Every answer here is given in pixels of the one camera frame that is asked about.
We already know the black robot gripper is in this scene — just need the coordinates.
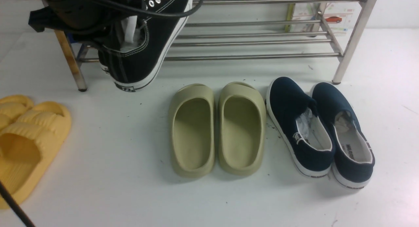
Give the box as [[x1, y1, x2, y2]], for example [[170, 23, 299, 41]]
[[28, 0, 145, 44]]

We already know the black canvas sneaker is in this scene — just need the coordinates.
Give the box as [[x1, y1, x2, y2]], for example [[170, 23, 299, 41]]
[[98, 0, 192, 92]]

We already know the left navy slip-on shoe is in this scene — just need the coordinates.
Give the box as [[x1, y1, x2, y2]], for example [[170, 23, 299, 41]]
[[265, 77, 335, 178]]

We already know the navy slip-on shoe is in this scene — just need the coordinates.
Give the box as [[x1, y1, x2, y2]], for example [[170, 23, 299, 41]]
[[310, 82, 375, 190], [265, 77, 335, 178]]

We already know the stainless steel shoe rack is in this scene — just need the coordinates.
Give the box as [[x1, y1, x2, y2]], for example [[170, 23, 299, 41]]
[[54, 0, 377, 92]]

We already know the right navy slip-on shoe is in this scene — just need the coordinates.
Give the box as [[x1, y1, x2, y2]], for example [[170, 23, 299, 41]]
[[310, 82, 375, 190]]

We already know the left yellow ribbed slide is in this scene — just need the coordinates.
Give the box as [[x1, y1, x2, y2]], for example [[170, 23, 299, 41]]
[[0, 95, 34, 130]]

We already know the yellow ribbed slide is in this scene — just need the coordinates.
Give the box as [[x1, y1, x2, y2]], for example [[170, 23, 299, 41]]
[[0, 95, 34, 130], [0, 101, 72, 204]]

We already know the right yellow ribbed slide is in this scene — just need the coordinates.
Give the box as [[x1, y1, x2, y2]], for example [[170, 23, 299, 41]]
[[0, 101, 72, 204]]

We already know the left olive foam slide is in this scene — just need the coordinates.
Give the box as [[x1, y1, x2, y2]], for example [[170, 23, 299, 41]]
[[168, 84, 215, 179]]

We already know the olive foam slide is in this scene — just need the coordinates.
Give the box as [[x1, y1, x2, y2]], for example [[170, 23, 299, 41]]
[[218, 81, 267, 176], [168, 84, 215, 179]]

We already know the right olive foam slide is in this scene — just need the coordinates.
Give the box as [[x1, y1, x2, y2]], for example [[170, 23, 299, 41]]
[[218, 81, 267, 176]]

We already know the white printed cardboard box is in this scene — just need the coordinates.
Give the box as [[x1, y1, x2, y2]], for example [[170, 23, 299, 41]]
[[287, 3, 359, 36]]

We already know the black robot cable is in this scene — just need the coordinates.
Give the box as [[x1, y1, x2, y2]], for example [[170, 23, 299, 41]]
[[0, 0, 206, 227]]

